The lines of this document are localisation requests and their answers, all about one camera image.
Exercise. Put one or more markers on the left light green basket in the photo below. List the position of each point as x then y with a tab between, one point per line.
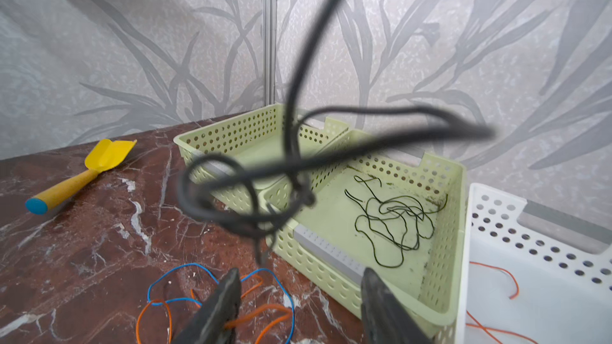
251	139

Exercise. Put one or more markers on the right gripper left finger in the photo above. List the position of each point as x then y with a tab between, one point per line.
221	307

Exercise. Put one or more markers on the light green basket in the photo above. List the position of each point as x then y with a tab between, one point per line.
251	139
407	223

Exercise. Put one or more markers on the white perforated basket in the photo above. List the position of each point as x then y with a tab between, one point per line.
525	286

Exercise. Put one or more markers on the middle light green basket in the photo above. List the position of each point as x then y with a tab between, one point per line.
407	223

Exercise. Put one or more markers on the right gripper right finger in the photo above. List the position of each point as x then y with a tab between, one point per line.
384	319

